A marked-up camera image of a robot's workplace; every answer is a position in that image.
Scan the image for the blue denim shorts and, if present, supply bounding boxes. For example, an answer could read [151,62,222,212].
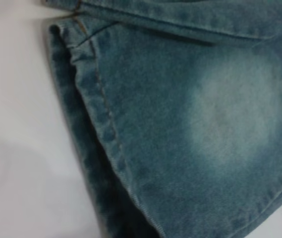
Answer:
[47,0,282,238]

